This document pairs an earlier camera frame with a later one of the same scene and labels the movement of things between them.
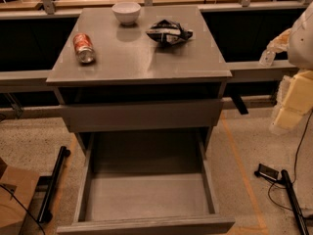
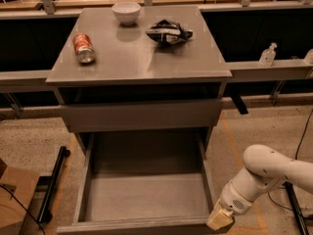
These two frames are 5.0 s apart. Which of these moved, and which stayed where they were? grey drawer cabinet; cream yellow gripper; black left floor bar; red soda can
Moved: cream yellow gripper
Stayed: black left floor bar; red soda can; grey drawer cabinet
